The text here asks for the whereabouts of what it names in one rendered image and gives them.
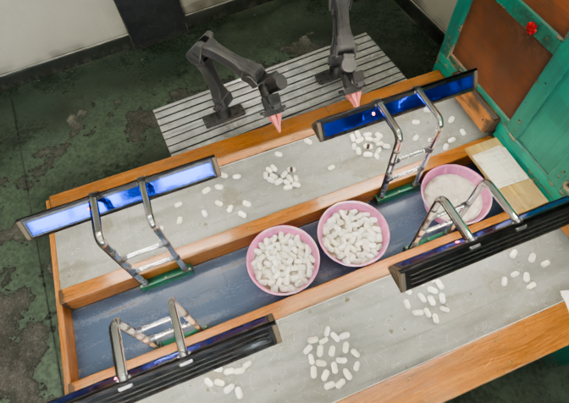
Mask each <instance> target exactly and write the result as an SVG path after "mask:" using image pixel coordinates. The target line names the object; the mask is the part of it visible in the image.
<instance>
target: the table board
mask: <svg viewBox="0 0 569 403"><path fill-rule="evenodd" d="M49 237H50V246H51V254H52V270H53V279H54V288H55V296H56V305H57V314H58V330H59V338H60V348H61V357H62V365H63V374H64V390H65V394H68V393H69V389H68V384H70V383H72V382H74V381H77V380H79V379H80V378H79V370H78V363H77V355H76V349H75V335H74V327H73V320H72V311H71V310H69V309H68V308H66V307H64V306H61V305H59V298H58V291H59V290H61V288H60V279H59V271H58V256H57V248H56V240H55V233H53V234H50V235H49Z"/></svg>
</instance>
